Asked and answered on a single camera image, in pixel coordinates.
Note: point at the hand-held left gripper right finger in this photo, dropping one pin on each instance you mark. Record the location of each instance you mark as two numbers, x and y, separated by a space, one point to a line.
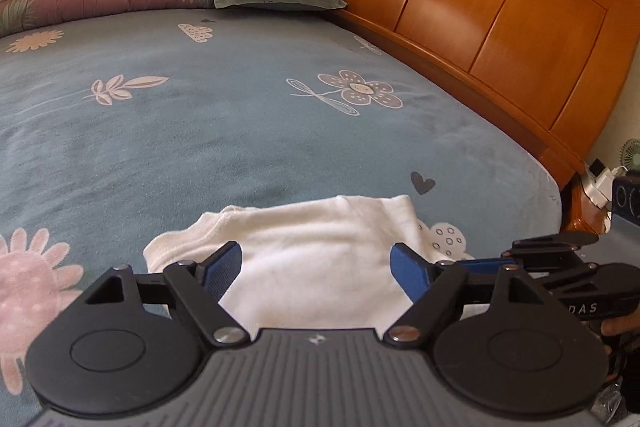
407 272

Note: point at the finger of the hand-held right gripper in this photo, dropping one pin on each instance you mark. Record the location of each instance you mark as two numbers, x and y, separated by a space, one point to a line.
487 263

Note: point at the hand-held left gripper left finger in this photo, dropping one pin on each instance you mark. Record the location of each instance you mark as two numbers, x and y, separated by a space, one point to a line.
225 268

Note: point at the white printed long-sleeve shirt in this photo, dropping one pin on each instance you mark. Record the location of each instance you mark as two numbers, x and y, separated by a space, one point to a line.
310 257

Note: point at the person's right hand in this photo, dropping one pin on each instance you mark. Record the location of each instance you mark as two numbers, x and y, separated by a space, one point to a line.
620 324

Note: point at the black box device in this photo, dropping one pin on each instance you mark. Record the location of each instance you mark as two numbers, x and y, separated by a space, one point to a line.
626 202

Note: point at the white charger plug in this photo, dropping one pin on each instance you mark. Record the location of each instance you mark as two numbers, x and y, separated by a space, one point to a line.
597 184

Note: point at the small green desk fan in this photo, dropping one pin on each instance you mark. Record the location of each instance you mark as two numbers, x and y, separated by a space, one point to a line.
631 153

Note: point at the blue floral bed sheet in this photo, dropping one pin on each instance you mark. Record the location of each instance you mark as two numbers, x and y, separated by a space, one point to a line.
200 117

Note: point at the wooden headboard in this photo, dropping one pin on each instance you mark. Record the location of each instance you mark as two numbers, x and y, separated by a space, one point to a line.
475 17

